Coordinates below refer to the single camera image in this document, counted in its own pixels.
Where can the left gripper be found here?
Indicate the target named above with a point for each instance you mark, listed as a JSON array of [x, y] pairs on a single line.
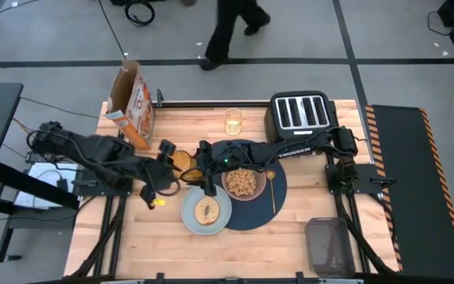
[[160, 173]]

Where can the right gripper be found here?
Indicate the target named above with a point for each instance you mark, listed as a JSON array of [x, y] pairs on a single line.
[[211, 158]]

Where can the amber glass of orange juice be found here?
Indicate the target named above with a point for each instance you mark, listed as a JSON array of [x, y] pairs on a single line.
[[183, 161]]

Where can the toasted bagel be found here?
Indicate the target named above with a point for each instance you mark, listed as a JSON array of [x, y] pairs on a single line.
[[206, 211]]

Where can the pale blue plate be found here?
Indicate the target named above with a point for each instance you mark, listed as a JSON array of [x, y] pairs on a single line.
[[189, 221]]

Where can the pink bowl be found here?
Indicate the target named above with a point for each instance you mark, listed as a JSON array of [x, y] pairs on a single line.
[[260, 185]]

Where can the orange pumpkin cereal box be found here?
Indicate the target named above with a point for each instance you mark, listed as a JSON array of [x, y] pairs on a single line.
[[138, 102]]

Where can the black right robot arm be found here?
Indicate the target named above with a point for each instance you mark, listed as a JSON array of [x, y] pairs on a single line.
[[290, 148]]

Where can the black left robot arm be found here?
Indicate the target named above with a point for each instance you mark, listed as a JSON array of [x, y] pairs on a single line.
[[93, 150]]

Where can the cereal rings heap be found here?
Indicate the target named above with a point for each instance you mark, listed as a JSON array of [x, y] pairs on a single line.
[[242, 182]]

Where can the dark blue round placemat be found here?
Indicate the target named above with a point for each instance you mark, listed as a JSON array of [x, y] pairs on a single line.
[[250, 213]]

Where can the black table edge clamp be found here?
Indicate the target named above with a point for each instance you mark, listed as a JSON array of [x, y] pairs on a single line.
[[159, 98]]

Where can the black four-slot toaster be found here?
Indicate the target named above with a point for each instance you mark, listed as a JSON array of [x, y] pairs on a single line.
[[302, 114]]

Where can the walking person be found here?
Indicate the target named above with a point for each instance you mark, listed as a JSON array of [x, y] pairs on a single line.
[[227, 31]]

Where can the white paper sheets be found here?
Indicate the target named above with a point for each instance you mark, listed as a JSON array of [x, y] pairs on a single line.
[[34, 197]]

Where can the grey plastic container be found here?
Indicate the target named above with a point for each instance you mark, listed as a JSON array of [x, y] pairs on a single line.
[[329, 246]]

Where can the black hazard-striped floor mat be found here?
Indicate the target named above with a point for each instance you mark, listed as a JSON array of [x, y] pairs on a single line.
[[420, 217]]

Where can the black aluminium table frame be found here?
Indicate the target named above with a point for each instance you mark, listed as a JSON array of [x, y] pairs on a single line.
[[195, 104]]

